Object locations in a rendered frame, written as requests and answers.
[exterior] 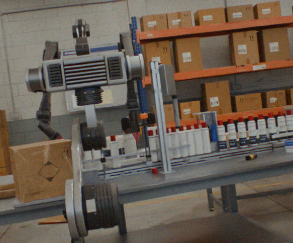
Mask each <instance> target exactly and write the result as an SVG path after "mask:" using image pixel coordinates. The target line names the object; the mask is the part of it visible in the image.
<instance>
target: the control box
mask: <svg viewBox="0 0 293 243"><path fill-rule="evenodd" d="M158 67H159V69H158V70H159V76H160V84H161V93H162V97H163V96H171V95H176V94H177V93H176V84H175V80H174V72H173V66H172V65H166V64H163V65H159V66H158Z"/></svg>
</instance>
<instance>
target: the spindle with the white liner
mask: <svg viewBox="0 0 293 243"><path fill-rule="evenodd" d="M121 128H122V130H123V131H124V134H123V142H124V150H125V154H128V153H135V152H137V148H136V140H135V138H134V136H133V134H132V133H130V134H129V132H128V131H127V129H130V128H131V126H130V118H129V117H123V118H121ZM135 158H138V157H137V155H130V156H126V160H128V159H135Z"/></svg>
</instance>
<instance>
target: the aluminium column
mask: <svg viewBox="0 0 293 243"><path fill-rule="evenodd" d="M149 67H150V70H151V69H158V68H159V67H158V61H154V62H149ZM150 76H151V84H152V89H153V90H156V89H161V84H160V76H159V73H153V74H151V75H150ZM153 102H154V110H155V119H156V127H157V132H158V140H159V149H160V157H161V166H162V171H163V172H170V171H171V163H170V154H169V146H168V137H167V132H166V124H165V119H164V110H163V101H162V93H156V94H153Z"/></svg>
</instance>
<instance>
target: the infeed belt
mask: <svg viewBox="0 0 293 243"><path fill-rule="evenodd" d="M264 145H270V144H264ZM257 146H263V145H261V144H258V145H257ZM250 147H256V146H247V147H245V148H250ZM237 149H243V148H240V147H238V148H237ZM237 149H230V148H229V149H227V151H233V150H237ZM220 152H226V151H213V152H211V153H208V154H214V153H220ZM202 155H207V154H202ZM195 156H200V155H195ZM188 157H194V156H188ZM188 157H180V158H178V159H183V158H188ZM178 159H172V160H178ZM170 161H171V160H170ZM140 165H146V163H139V164H132V165H126V166H121V168H118V169H124V168H130V167H134V166H140ZM111 170H117V169H113V168H109V169H106V171H111Z"/></svg>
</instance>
